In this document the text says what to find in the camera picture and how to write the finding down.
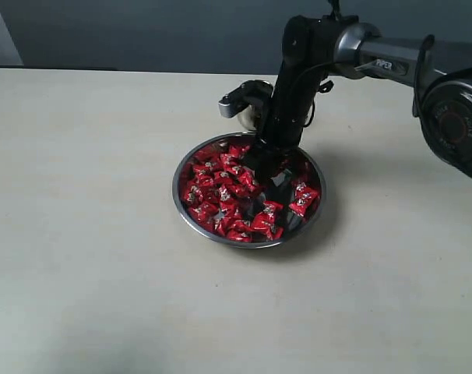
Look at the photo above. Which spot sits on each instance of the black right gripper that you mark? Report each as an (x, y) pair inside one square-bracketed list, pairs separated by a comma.
[(293, 94)]

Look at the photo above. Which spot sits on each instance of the round stainless steel plate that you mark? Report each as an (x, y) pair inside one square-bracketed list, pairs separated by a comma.
[(233, 196)]

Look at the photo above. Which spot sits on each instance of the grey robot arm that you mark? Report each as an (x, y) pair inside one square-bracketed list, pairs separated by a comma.
[(314, 50)]

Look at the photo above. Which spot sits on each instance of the stainless steel cup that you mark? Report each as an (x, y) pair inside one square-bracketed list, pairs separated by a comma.
[(253, 113)]

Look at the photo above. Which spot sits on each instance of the red candy top centre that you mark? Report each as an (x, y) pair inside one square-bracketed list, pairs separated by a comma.
[(238, 151)]

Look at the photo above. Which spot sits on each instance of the red candy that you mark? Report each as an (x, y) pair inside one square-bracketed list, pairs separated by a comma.
[(192, 194), (238, 151), (299, 185), (264, 222), (206, 168), (239, 236), (301, 203)]

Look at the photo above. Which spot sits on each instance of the red candy right upper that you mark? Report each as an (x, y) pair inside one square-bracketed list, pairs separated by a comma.
[(299, 185)]

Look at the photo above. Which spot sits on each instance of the red candy right lower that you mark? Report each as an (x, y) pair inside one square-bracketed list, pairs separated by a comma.
[(301, 203)]

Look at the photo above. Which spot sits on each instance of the red candy upper left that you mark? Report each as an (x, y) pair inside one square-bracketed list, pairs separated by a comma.
[(206, 168)]

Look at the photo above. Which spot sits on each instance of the red candy bottom right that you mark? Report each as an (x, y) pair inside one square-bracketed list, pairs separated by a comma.
[(264, 222)]

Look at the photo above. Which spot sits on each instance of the red candy bottom centre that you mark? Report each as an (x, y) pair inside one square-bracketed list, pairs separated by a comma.
[(239, 236)]

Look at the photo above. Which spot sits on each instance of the red candy left side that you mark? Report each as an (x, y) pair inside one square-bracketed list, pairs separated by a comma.
[(192, 194)]

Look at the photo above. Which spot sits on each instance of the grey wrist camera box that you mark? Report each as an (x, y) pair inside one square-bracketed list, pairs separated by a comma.
[(231, 103)]

